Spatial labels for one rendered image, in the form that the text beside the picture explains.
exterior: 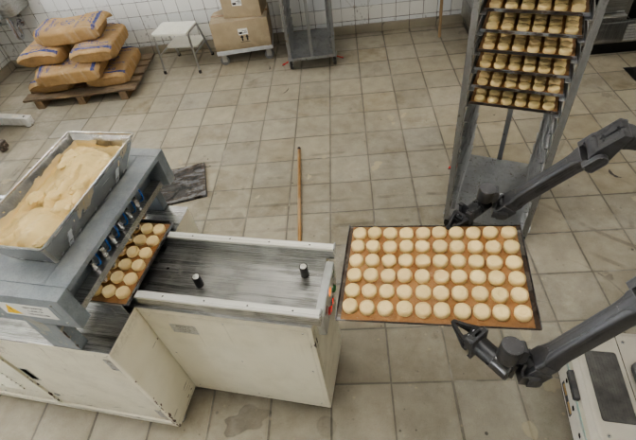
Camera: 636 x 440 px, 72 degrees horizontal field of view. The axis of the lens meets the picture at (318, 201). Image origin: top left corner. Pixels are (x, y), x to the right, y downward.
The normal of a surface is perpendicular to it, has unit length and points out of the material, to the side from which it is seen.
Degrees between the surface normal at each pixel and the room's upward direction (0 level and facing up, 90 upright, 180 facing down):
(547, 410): 0
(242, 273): 0
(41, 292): 0
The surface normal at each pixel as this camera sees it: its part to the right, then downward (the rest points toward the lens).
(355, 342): -0.11, -0.70
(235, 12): -0.12, 0.75
